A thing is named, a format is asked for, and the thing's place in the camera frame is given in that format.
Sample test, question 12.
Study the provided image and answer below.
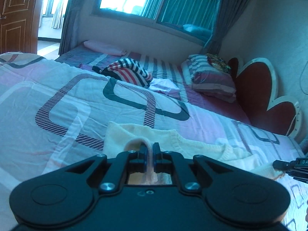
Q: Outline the cream knitted sweater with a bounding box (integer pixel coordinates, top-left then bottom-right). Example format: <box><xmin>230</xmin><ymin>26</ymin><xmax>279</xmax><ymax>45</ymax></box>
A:
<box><xmin>103</xmin><ymin>121</ymin><xmax>285</xmax><ymax>185</ymax></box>

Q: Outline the lilac folded cloth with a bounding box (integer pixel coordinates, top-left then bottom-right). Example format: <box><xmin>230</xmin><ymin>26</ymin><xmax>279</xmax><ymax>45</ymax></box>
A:
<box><xmin>149</xmin><ymin>78</ymin><xmax>180</xmax><ymax>99</ymax></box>

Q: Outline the striped bed sheet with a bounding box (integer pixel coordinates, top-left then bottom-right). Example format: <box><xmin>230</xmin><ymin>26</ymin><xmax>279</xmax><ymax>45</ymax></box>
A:
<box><xmin>57</xmin><ymin>44</ymin><xmax>250</xmax><ymax>123</ymax></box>

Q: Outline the pastel patterned bed quilt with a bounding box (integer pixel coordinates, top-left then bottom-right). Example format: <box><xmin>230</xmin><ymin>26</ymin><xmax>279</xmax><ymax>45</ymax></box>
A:
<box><xmin>1</xmin><ymin>52</ymin><xmax>303</xmax><ymax>230</ymax></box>

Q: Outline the striped purple pillow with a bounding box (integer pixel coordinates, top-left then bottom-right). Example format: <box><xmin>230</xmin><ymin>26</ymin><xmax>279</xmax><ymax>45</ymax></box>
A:
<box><xmin>181</xmin><ymin>54</ymin><xmax>236</xmax><ymax>103</ymax></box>

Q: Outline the red black striped garment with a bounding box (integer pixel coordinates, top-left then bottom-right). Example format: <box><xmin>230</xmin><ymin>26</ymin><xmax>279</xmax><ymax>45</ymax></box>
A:
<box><xmin>92</xmin><ymin>58</ymin><xmax>153</xmax><ymax>88</ymax></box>

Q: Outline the red heart-shaped headboard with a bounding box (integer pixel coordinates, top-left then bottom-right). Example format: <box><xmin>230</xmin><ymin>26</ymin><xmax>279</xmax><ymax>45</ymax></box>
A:
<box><xmin>228</xmin><ymin>57</ymin><xmax>303</xmax><ymax>138</ymax></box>

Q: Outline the gold patterned item on pillow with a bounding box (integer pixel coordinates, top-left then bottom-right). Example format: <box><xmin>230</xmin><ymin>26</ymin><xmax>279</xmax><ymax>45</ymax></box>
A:
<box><xmin>206</xmin><ymin>53</ymin><xmax>231</xmax><ymax>74</ymax></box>

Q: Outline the grey curtain by door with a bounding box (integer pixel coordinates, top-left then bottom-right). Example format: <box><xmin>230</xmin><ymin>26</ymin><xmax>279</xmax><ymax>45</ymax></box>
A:
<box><xmin>59</xmin><ymin>0</ymin><xmax>84</xmax><ymax>55</ymax></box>

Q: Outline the window with teal blinds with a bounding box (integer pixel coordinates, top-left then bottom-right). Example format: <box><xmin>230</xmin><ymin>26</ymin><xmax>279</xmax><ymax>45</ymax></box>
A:
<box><xmin>93</xmin><ymin>0</ymin><xmax>219</xmax><ymax>42</ymax></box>

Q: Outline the grey window curtain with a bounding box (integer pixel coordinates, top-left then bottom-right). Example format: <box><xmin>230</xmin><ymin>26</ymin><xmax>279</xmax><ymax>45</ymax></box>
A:
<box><xmin>202</xmin><ymin>0</ymin><xmax>250</xmax><ymax>54</ymax></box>

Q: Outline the brown wooden door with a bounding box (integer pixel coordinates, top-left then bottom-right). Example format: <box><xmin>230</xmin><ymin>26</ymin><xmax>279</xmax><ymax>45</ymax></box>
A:
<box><xmin>1</xmin><ymin>0</ymin><xmax>42</xmax><ymax>54</ymax></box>

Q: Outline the white charging cable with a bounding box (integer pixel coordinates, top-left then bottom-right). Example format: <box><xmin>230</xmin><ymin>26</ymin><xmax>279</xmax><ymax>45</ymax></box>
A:
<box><xmin>299</xmin><ymin>59</ymin><xmax>308</xmax><ymax>95</ymax></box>

